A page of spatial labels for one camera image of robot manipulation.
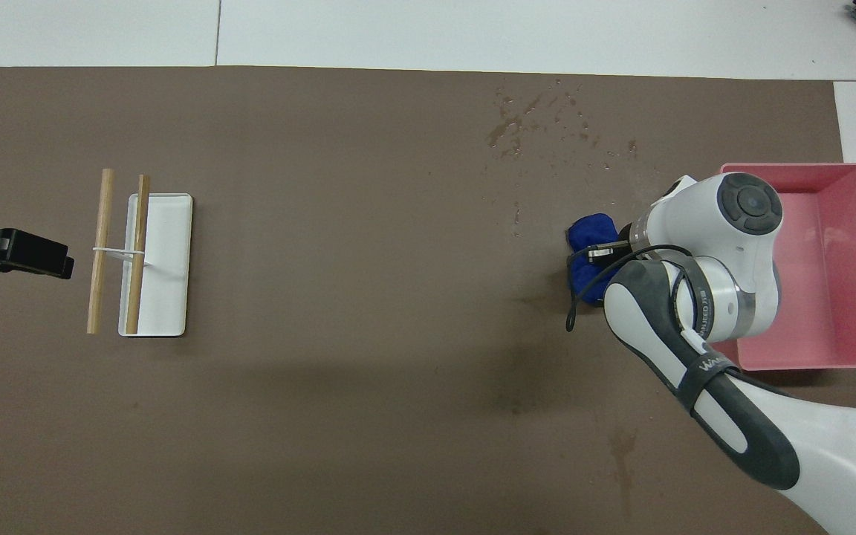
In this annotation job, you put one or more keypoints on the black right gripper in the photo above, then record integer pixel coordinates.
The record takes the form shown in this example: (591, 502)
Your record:
(626, 239)

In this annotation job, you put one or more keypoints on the blue towel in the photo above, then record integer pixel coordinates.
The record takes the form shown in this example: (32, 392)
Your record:
(590, 230)

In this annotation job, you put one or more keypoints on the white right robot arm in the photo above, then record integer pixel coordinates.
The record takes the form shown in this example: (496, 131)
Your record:
(740, 245)

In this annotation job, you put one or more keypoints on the white towel rack tray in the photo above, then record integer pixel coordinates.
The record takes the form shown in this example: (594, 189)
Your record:
(168, 260)

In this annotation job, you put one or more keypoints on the pink plastic bin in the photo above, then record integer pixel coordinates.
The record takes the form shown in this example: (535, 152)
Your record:
(829, 282)

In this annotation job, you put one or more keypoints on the brown table mat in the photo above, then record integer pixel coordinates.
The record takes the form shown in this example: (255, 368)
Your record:
(368, 297)

